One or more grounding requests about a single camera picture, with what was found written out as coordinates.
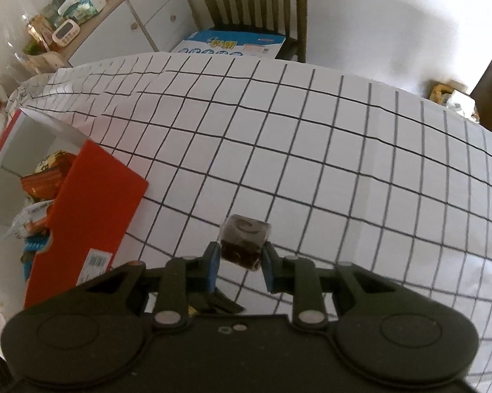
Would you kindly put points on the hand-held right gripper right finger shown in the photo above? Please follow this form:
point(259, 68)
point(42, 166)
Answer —
point(270, 270)

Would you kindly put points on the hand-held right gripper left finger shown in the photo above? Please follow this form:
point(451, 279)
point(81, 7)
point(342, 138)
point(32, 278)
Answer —
point(213, 266)

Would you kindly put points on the brown cube snack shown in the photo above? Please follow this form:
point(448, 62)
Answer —
point(244, 239)

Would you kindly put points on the red cardboard box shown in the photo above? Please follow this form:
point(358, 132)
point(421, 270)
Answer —
point(94, 204)

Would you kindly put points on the blue snack packet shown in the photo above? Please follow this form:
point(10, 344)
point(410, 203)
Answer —
point(37, 245)

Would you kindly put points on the orange snack packet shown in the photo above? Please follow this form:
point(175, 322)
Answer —
point(43, 184)

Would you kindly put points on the blue printed box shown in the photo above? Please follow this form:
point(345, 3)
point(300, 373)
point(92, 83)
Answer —
point(229, 45)

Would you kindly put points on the yellow white floor item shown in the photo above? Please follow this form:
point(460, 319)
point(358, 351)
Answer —
point(450, 98)

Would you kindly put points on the white wooden sideboard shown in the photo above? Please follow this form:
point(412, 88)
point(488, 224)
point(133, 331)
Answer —
point(147, 16)

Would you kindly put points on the white digital timer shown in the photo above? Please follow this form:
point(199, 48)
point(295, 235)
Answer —
point(65, 32)

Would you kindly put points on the amber jar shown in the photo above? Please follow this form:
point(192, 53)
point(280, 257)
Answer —
point(39, 32)

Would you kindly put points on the tissue pack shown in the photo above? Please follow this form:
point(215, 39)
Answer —
point(82, 6)

